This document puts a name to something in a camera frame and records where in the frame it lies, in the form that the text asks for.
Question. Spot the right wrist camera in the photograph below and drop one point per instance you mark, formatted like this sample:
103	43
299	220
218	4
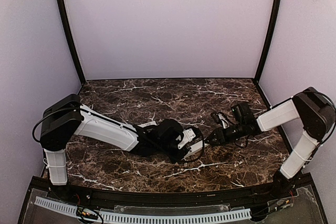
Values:
221	119

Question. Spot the black frame post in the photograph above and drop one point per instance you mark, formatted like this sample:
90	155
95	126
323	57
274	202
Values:
70	40
268	39

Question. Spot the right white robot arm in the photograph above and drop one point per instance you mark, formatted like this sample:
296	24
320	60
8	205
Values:
317	114

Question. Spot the right grey cable duct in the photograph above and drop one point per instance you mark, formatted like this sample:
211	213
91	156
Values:
221	217

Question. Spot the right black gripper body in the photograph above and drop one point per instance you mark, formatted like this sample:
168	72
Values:
221	137

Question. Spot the grey cable duct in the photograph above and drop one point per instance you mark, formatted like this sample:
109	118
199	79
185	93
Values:
221	217
70	210

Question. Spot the white remote control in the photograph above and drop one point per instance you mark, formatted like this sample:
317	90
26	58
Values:
195	148

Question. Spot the black front rail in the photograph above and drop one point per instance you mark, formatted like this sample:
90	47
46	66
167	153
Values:
99	198

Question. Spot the left black frame post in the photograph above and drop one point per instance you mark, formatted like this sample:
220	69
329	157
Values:
70	40

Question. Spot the right black frame post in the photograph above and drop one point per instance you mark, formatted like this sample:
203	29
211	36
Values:
268	39

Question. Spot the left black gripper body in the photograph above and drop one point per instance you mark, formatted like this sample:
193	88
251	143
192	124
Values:
177	156

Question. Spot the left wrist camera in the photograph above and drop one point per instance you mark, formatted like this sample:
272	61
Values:
187	136

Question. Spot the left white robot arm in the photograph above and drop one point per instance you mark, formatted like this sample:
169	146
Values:
70	117

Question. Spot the left grey cable duct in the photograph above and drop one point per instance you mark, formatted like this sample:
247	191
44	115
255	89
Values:
70	210

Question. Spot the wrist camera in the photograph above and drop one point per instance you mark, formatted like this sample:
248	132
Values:
187	136
221	119

